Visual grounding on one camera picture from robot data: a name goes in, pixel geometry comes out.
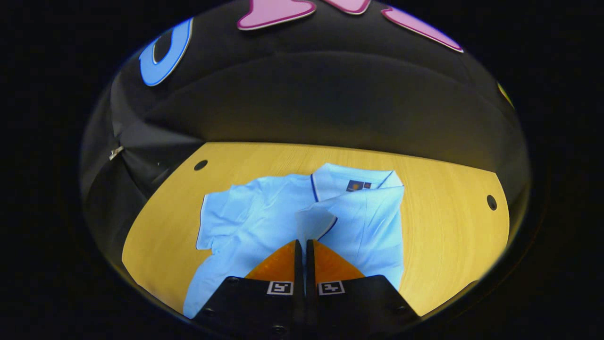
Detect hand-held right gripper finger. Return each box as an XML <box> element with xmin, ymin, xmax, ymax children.
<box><xmin>306</xmin><ymin>239</ymin><xmax>420</xmax><ymax>337</ymax></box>
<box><xmin>191</xmin><ymin>239</ymin><xmax>305</xmax><ymax>338</ymax></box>

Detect light blue T-shirt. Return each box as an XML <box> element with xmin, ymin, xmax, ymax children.
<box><xmin>183</xmin><ymin>163</ymin><xmax>405</xmax><ymax>319</ymax></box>

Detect black backdrop cloth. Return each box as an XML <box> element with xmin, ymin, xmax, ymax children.
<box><xmin>79</xmin><ymin>0</ymin><xmax>531</xmax><ymax>265</ymax></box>

